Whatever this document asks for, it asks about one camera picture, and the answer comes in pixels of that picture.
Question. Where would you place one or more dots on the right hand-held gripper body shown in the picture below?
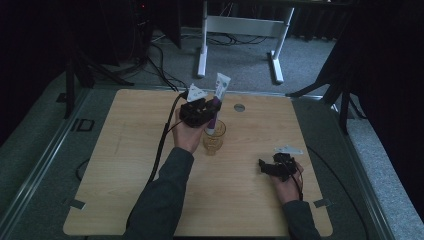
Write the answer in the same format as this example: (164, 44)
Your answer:
(286, 165)

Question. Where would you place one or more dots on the person's right hand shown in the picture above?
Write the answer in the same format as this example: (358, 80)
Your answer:
(288, 190)

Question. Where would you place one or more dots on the person's left hand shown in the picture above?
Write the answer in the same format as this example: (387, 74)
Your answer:
(188, 136)

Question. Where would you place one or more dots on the grey round table grommet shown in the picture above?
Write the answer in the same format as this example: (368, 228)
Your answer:
(239, 107)

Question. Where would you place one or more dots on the black metal stand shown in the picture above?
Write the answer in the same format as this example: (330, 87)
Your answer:
(70, 83)
(343, 96)

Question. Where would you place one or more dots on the purple and white toothpaste tube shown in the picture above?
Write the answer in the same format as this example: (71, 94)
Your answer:
(221, 86)

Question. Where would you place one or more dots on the metal floor rail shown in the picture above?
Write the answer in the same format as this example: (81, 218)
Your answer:
(363, 173)
(40, 160)

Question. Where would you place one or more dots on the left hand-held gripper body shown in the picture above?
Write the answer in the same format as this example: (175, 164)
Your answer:
(195, 111)

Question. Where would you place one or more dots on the white desk frame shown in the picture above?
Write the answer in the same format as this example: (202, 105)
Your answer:
(240, 26)

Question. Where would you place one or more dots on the amber glass cup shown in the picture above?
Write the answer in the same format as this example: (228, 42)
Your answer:
(215, 143)

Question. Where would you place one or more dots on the grey tape piece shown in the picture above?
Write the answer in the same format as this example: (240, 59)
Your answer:
(322, 202)
(76, 203)

